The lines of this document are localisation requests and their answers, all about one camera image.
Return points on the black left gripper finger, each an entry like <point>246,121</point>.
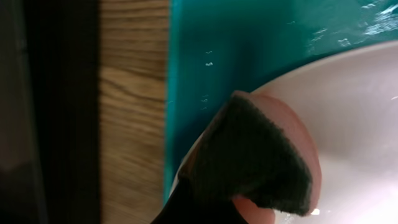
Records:
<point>181,208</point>

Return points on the white plate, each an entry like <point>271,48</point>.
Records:
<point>348,103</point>

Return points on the black plastic tray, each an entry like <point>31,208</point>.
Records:
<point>50,61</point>

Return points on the teal plastic tray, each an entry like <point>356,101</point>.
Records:
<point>218,46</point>

